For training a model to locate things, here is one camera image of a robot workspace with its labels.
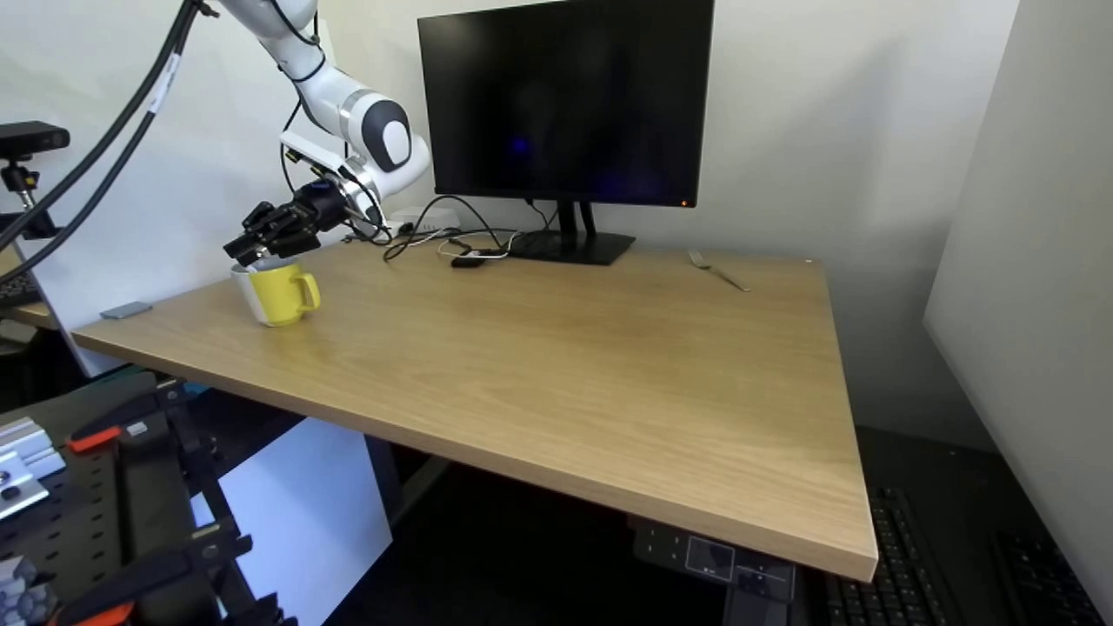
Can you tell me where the white partition panel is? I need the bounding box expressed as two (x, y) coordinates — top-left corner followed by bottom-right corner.
(925, 0), (1113, 620)

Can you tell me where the desk height control panel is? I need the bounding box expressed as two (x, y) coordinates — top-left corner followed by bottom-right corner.
(628, 518), (797, 602)

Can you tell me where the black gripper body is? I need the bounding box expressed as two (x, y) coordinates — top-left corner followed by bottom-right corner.
(242, 180), (344, 256)

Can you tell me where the black perforated equipment cart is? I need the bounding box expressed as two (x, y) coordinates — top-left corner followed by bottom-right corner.
(0, 373), (296, 626)

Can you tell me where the black cable on desk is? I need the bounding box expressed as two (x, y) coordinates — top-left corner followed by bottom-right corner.
(378, 191), (560, 269)

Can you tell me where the small grey block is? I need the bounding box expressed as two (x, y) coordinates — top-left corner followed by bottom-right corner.
(102, 303), (153, 320)

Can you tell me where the grey pen on desk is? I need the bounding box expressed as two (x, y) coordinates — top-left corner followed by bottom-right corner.
(685, 249), (743, 292)

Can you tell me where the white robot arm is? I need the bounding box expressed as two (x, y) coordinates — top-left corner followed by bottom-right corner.
(222, 0), (433, 269)

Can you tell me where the black keyboard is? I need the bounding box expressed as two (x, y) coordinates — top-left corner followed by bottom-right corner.
(809, 487), (965, 626)

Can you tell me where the yellow mug white inside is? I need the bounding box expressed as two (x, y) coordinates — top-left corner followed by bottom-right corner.
(234, 260), (319, 328)

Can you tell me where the black computer monitor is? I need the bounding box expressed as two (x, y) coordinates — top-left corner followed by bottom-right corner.
(417, 0), (712, 263)

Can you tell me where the black camera on tripod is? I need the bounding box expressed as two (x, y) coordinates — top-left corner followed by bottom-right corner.
(0, 123), (70, 206)

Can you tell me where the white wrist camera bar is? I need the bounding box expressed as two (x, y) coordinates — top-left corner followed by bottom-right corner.
(277, 131), (382, 235)

